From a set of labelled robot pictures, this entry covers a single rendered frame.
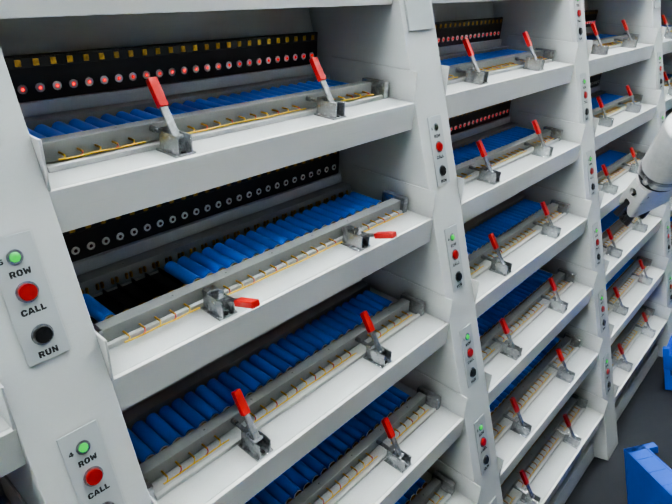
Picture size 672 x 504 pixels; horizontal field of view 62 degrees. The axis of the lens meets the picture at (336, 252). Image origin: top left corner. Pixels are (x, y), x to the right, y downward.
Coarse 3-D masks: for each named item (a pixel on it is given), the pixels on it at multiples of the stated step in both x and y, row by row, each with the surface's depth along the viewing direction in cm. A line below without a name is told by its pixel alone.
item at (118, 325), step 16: (368, 208) 96; (384, 208) 97; (336, 224) 90; (352, 224) 91; (304, 240) 84; (320, 240) 86; (256, 256) 79; (272, 256) 79; (288, 256) 82; (224, 272) 75; (240, 272) 75; (256, 272) 78; (192, 288) 71; (224, 288) 74; (240, 288) 74; (144, 304) 67; (160, 304) 67; (176, 304) 69; (112, 320) 64; (128, 320) 64; (144, 320) 66; (160, 320) 66; (112, 336) 63
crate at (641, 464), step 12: (648, 444) 145; (624, 456) 146; (636, 456) 142; (648, 456) 141; (636, 468) 141; (648, 468) 137; (660, 468) 136; (636, 480) 142; (648, 480) 136; (660, 480) 133; (636, 492) 144; (648, 492) 138; (660, 492) 132
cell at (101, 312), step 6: (84, 294) 69; (90, 300) 68; (96, 300) 69; (90, 306) 67; (96, 306) 67; (102, 306) 67; (90, 312) 67; (96, 312) 66; (102, 312) 66; (108, 312) 66; (96, 318) 66; (102, 318) 65
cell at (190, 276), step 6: (168, 264) 77; (174, 264) 77; (168, 270) 77; (174, 270) 76; (180, 270) 76; (186, 270) 75; (174, 276) 76; (180, 276) 75; (186, 276) 74; (192, 276) 74; (198, 276) 74; (186, 282) 74; (192, 282) 74
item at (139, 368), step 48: (288, 192) 97; (384, 192) 102; (432, 192) 97; (144, 240) 78; (384, 240) 91; (288, 288) 76; (336, 288) 84; (144, 336) 65; (192, 336) 66; (240, 336) 71; (144, 384) 62
